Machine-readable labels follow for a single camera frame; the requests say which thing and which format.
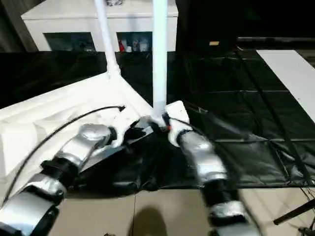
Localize white plastic table leg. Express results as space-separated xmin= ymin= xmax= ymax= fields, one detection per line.
xmin=151 ymin=0 xmax=171 ymax=124
xmin=94 ymin=0 xmax=122 ymax=80

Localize white plastic table top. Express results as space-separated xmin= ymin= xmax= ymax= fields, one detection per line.
xmin=0 ymin=71 xmax=163 ymax=205

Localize black mat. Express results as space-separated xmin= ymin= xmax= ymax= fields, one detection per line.
xmin=0 ymin=50 xmax=315 ymax=197

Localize white cabinet with glass doors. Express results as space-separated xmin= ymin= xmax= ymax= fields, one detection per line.
xmin=21 ymin=0 xmax=179 ymax=53

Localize white flat panel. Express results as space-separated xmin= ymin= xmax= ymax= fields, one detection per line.
xmin=255 ymin=48 xmax=315 ymax=119

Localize black metal bar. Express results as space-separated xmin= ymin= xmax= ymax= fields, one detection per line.
xmin=237 ymin=36 xmax=315 ymax=43

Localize grey curtain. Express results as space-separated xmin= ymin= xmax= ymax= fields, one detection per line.
xmin=0 ymin=0 xmax=38 ymax=53

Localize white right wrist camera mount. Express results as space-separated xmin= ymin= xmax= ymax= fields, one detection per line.
xmin=163 ymin=99 xmax=192 ymax=146

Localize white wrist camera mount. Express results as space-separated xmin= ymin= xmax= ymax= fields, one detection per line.
xmin=107 ymin=115 xmax=139 ymax=148
xmin=163 ymin=99 xmax=192 ymax=146

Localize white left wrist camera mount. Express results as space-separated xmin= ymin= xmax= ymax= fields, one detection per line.
xmin=107 ymin=115 xmax=139 ymax=148

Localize black folding table frame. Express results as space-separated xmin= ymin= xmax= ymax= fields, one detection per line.
xmin=273 ymin=203 xmax=315 ymax=225

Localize dark tangled cables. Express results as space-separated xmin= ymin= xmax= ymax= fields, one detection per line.
xmin=298 ymin=225 xmax=315 ymax=236

